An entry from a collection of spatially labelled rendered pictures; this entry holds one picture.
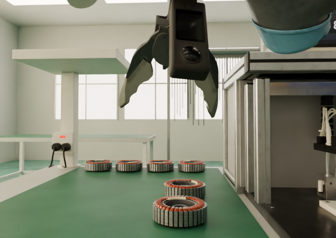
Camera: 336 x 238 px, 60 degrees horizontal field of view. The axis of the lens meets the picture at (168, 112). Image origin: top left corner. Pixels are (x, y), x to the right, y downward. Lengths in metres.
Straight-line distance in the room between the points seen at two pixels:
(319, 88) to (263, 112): 0.14
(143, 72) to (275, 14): 0.19
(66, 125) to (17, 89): 6.80
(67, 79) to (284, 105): 0.91
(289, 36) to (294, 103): 0.55
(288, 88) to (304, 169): 0.28
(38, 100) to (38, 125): 0.62
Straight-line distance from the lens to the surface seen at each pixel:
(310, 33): 0.36
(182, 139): 6.99
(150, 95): 7.05
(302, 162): 0.90
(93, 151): 7.35
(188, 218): 0.59
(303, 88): 0.73
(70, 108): 1.35
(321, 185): 0.79
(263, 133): 0.70
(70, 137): 1.30
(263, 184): 0.71
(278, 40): 0.36
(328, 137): 0.78
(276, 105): 0.87
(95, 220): 0.65
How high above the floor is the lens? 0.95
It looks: 2 degrees up
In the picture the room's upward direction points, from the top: straight up
